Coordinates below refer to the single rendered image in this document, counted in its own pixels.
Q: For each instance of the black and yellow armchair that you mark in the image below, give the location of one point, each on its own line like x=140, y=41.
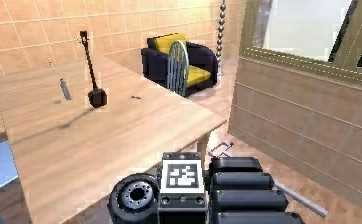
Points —
x=162, y=60

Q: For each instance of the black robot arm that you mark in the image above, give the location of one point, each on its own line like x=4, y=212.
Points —
x=235, y=193

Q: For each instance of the light wooden table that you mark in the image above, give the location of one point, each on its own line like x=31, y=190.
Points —
x=99, y=143

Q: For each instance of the grey arched-back chair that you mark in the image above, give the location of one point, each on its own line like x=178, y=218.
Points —
x=177, y=68

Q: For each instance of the small black object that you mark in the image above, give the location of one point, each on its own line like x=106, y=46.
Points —
x=135, y=97

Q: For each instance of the olive-framed window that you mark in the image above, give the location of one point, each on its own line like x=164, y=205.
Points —
x=305, y=36

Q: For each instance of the grey pen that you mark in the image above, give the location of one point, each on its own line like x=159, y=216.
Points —
x=65, y=89

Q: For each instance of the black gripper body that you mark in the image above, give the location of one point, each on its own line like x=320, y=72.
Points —
x=135, y=197

